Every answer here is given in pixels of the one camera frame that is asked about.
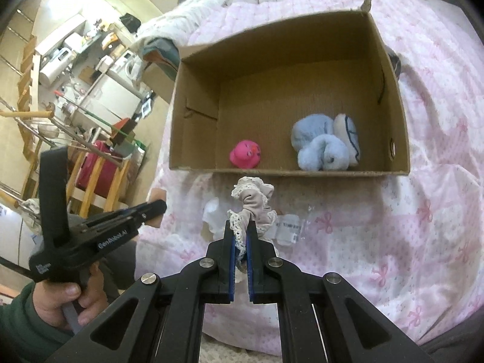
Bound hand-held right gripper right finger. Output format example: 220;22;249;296
246;221;435;363

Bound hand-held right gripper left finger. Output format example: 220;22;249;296
45;219;237;363

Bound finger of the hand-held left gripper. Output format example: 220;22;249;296
39;149;71;250
75;200;168;237

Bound beige soft tube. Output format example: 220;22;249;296
149;188;167;228

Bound clear plastic packet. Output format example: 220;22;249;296
274;206;316;246

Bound beige lace-trimmed scrunchie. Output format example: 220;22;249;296
226;176;278;271

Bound brown cardboard box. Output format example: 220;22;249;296
168;0;411;178

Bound person's left forearm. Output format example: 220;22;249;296
0;282;74;363

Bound person's left hand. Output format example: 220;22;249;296
34;265;109;334

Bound yellow wooden rack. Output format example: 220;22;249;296
66;140;131;216

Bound red suitcase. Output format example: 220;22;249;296
76;140;118;197

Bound pink rubber duck toy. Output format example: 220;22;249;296
229;140;262;169

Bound wooden ladder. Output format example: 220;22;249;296
17;36;42;159

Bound white floor cabinet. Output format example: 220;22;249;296
85;72;142;122

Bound white water heater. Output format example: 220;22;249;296
40;47;72;86

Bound light blue plush toy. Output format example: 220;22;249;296
290;113;350;171

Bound white washing machine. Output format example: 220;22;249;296
121;51;142;84

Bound white plush with dark stripe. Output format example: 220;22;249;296
333;113;361;167

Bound teal cloth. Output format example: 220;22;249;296
142;38;180;72

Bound pink bow-print blanket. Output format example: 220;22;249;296
134;0;484;356

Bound dark hanging clothes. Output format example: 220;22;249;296
120;13;141;33

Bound white floral duvet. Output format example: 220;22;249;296
136;0;243;44

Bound person's dark pants leg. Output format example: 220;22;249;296
420;302;484;363

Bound dark striped cloth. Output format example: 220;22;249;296
386;45;402;82

